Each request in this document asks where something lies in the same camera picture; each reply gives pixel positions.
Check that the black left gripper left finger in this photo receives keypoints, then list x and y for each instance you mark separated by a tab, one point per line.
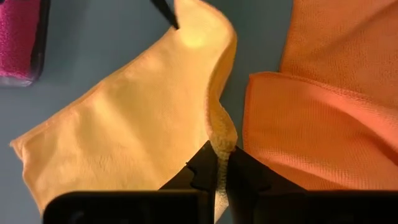
199	174

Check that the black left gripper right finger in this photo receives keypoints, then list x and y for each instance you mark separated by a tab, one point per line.
252	177

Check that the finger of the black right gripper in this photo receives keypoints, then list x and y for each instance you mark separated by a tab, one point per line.
166	14

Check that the yellow microfiber towel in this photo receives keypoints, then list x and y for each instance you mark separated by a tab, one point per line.
124	124

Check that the pink microfiber towel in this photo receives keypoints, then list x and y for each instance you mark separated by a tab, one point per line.
15	37

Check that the clear plastic bin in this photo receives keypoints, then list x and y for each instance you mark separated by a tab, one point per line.
43	46

